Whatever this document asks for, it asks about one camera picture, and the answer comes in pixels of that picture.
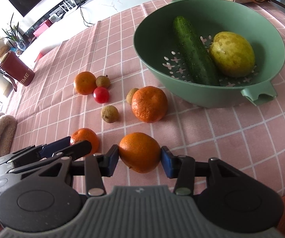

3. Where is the brown longan front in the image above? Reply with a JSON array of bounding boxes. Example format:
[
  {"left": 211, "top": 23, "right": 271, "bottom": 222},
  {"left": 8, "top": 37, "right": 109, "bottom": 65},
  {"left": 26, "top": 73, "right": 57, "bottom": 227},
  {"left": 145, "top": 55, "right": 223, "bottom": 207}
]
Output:
[{"left": 100, "top": 105, "right": 119, "bottom": 123}]

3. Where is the brown longan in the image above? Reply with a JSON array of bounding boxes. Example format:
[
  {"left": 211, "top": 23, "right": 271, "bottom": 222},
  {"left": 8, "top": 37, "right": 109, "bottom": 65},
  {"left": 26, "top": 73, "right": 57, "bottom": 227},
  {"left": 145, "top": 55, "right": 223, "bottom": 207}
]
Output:
[
  {"left": 126, "top": 88, "right": 139, "bottom": 105},
  {"left": 100, "top": 105, "right": 119, "bottom": 123},
  {"left": 96, "top": 76, "right": 111, "bottom": 89}
]

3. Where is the red cherry tomato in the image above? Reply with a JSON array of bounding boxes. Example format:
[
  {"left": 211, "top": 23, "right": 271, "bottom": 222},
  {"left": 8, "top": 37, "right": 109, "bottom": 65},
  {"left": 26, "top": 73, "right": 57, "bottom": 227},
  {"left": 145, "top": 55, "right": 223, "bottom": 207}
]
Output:
[{"left": 93, "top": 87, "right": 110, "bottom": 104}]

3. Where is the small orange tangerine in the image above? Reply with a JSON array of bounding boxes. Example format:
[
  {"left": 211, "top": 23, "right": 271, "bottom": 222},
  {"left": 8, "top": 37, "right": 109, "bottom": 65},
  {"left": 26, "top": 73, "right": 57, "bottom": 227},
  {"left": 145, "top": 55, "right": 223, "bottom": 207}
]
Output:
[{"left": 74, "top": 71, "right": 97, "bottom": 95}]

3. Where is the large orange tangerine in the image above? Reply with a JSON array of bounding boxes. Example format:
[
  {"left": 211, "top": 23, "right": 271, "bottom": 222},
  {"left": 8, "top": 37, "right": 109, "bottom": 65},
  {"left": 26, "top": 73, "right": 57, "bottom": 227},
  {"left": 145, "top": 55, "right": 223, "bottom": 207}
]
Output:
[{"left": 131, "top": 86, "right": 168, "bottom": 123}]

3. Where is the pink checkered tablecloth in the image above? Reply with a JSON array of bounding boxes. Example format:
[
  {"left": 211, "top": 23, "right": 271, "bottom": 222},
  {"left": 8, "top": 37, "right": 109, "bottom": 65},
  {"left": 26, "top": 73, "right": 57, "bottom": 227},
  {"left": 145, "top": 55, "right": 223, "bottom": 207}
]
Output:
[{"left": 5, "top": 0, "right": 285, "bottom": 195}]

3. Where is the dark red bottle sleeve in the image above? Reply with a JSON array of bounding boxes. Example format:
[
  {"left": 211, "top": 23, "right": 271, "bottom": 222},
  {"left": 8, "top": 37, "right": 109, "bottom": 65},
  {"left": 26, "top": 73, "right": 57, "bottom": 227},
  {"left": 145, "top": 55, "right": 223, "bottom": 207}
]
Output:
[{"left": 0, "top": 51, "right": 35, "bottom": 92}]

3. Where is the green cucumber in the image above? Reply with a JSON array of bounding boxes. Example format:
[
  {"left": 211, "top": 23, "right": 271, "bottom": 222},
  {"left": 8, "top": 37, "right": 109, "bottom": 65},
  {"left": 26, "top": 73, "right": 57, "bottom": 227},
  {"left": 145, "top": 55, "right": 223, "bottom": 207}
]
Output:
[{"left": 173, "top": 16, "right": 220, "bottom": 86}]

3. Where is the potted green plant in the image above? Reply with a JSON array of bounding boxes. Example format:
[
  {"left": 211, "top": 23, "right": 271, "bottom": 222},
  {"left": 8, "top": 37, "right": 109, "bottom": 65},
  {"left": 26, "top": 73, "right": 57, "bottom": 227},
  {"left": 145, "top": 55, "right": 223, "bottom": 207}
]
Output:
[{"left": 1, "top": 13, "right": 28, "bottom": 51}]

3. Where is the yellow green guava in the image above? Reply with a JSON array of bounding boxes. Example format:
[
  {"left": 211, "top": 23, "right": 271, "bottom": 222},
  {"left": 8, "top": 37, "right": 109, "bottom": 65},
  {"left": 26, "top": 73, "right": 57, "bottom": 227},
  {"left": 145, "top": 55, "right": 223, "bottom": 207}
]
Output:
[{"left": 209, "top": 31, "right": 255, "bottom": 78}]

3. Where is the green colander bowl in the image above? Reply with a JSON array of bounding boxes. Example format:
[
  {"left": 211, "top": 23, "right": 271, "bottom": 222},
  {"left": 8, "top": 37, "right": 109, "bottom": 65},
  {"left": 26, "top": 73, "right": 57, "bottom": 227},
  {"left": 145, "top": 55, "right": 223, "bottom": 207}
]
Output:
[{"left": 134, "top": 0, "right": 285, "bottom": 108}]

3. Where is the white wifi router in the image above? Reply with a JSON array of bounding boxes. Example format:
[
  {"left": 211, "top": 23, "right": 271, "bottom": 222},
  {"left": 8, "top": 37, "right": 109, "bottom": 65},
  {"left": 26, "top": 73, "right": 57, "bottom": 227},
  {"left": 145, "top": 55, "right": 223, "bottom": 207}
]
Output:
[{"left": 59, "top": 0, "right": 81, "bottom": 13}]

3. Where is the black power cable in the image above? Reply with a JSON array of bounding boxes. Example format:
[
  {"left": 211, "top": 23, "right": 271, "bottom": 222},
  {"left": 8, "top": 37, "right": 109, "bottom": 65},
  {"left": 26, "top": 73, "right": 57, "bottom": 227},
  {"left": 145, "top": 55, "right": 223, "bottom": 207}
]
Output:
[{"left": 79, "top": 4, "right": 96, "bottom": 28}]

